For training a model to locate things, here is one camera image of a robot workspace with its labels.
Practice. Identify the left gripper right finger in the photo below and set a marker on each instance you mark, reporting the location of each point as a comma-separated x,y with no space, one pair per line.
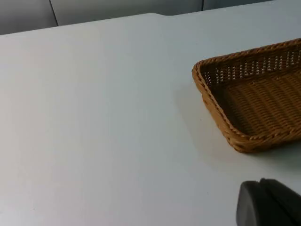
284,195

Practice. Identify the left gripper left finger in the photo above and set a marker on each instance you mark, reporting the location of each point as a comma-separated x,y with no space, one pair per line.
254,207

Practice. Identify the pale brown wicker basket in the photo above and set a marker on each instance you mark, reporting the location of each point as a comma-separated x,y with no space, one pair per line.
258,103

